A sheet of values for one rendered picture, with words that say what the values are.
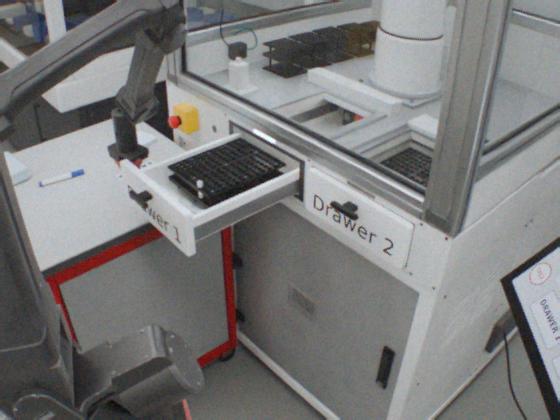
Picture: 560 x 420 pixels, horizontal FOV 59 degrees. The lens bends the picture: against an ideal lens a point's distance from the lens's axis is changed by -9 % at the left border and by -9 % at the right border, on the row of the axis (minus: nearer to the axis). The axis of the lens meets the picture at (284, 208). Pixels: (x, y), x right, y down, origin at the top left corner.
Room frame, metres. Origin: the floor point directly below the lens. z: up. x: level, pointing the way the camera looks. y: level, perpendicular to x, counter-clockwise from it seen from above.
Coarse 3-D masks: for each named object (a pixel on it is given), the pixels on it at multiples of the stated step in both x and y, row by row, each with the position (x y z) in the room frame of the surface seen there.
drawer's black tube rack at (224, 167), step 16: (224, 144) 1.21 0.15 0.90; (240, 144) 1.21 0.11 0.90; (192, 160) 1.13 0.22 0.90; (208, 160) 1.13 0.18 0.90; (224, 160) 1.13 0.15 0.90; (240, 160) 1.13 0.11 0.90; (256, 160) 1.13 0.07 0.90; (272, 160) 1.13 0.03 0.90; (176, 176) 1.10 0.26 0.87; (192, 176) 1.05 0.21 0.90; (208, 176) 1.06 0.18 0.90; (224, 176) 1.06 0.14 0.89; (240, 176) 1.06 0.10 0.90; (256, 176) 1.06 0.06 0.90; (272, 176) 1.11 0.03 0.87; (192, 192) 1.04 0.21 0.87; (208, 192) 1.03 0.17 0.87; (224, 192) 1.00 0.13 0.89; (240, 192) 1.03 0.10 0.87; (208, 208) 0.97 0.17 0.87
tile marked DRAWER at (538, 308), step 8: (544, 296) 0.56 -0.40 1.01; (552, 296) 0.55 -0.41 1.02; (536, 304) 0.55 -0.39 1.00; (544, 304) 0.54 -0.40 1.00; (552, 304) 0.53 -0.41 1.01; (536, 312) 0.54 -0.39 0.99; (544, 312) 0.53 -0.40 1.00; (552, 312) 0.52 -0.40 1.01; (536, 320) 0.53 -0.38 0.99; (544, 320) 0.52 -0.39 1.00; (552, 320) 0.51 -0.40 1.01; (544, 328) 0.50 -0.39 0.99; (552, 328) 0.50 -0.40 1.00; (544, 336) 0.49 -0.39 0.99; (552, 336) 0.48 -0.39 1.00; (544, 344) 0.48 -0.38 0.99; (552, 344) 0.47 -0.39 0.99
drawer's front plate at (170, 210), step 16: (128, 176) 1.04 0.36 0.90; (144, 176) 1.00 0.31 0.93; (128, 192) 1.06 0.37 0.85; (160, 192) 0.94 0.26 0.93; (160, 208) 0.93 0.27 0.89; (176, 208) 0.88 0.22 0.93; (176, 224) 0.89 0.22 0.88; (192, 224) 0.87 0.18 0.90; (176, 240) 0.89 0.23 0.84; (192, 240) 0.87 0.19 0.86
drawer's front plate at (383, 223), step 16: (320, 176) 1.02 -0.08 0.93; (320, 192) 1.01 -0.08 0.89; (336, 192) 0.98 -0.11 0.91; (352, 192) 0.96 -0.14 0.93; (320, 208) 1.01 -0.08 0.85; (368, 208) 0.91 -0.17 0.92; (384, 208) 0.90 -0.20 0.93; (336, 224) 0.97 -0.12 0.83; (352, 224) 0.94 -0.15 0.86; (368, 224) 0.91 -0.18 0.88; (384, 224) 0.88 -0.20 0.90; (400, 224) 0.85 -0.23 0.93; (368, 240) 0.90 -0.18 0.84; (384, 240) 0.87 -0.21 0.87; (400, 240) 0.85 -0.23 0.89; (384, 256) 0.87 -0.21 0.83; (400, 256) 0.84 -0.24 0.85
